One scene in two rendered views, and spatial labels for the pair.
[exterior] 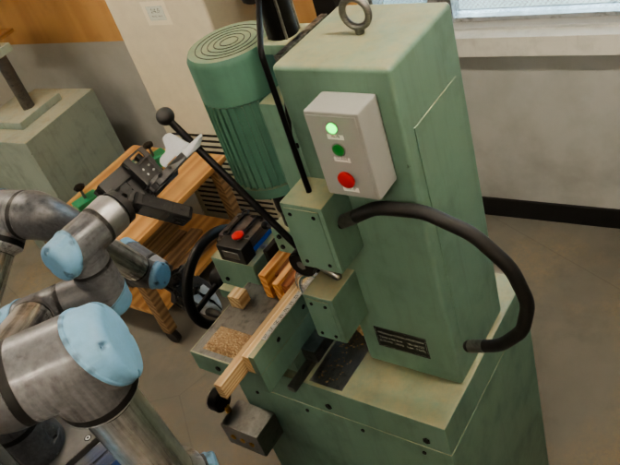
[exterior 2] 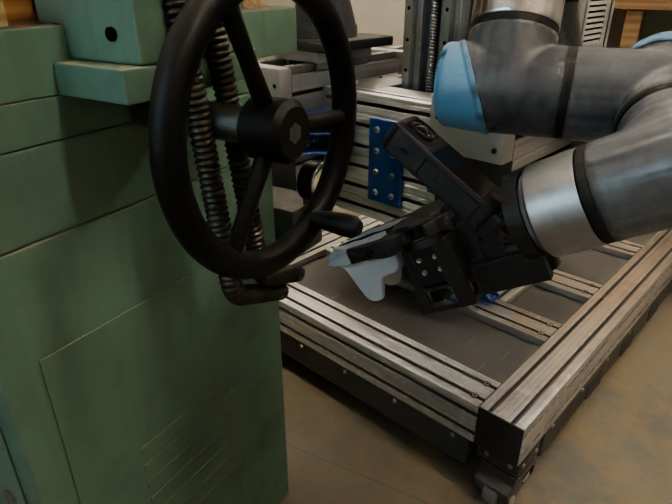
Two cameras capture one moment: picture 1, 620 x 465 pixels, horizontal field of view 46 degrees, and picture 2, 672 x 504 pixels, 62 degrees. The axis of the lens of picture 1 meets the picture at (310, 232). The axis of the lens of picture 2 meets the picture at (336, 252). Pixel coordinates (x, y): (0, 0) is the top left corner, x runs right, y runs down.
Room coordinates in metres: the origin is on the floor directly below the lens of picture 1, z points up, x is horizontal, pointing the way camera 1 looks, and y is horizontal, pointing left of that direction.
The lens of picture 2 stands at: (2.06, 0.20, 0.94)
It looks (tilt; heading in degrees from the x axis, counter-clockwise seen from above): 26 degrees down; 167
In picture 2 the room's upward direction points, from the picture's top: straight up
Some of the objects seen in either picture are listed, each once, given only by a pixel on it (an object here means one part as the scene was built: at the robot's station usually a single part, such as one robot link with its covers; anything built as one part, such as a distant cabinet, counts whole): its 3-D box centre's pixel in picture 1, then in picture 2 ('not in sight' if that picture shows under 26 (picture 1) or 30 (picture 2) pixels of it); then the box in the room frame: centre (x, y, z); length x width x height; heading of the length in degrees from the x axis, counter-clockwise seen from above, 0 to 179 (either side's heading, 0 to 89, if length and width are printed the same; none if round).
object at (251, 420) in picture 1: (251, 427); (279, 219); (1.21, 0.31, 0.58); 0.12 x 0.08 x 0.08; 45
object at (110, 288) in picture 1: (94, 290); not in sight; (1.07, 0.40, 1.24); 0.11 x 0.08 x 0.11; 96
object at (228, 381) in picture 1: (298, 291); not in sight; (1.25, 0.07, 0.92); 0.60 x 0.02 x 0.04; 135
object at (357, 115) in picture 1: (351, 146); not in sight; (0.98, -0.11, 1.40); 0.10 x 0.06 x 0.16; 45
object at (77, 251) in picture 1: (77, 246); not in sight; (1.07, 0.38, 1.34); 0.11 x 0.08 x 0.09; 135
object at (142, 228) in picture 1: (148, 232); not in sight; (2.66, 0.66, 0.32); 0.66 x 0.57 x 0.64; 136
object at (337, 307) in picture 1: (335, 304); not in sight; (1.06, 0.00, 1.02); 0.09 x 0.07 x 0.12; 135
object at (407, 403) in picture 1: (375, 330); (3, 125); (1.21, -0.07, 0.76); 0.57 x 0.45 x 0.09; 45
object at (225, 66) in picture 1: (255, 113); not in sight; (1.30, 0.02, 1.35); 0.18 x 0.18 x 0.31
